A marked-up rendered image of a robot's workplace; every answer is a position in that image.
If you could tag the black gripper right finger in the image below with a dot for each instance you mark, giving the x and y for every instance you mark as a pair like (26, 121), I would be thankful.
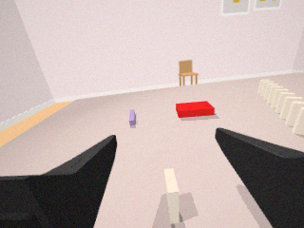
(273, 174)

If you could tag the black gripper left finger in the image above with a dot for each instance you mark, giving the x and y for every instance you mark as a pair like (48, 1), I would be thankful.
(67, 196)

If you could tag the red rectangular block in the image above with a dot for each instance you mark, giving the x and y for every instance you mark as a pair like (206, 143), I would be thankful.
(194, 109)

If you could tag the purple rectangular block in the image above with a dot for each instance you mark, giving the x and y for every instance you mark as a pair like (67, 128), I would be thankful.
(132, 117)

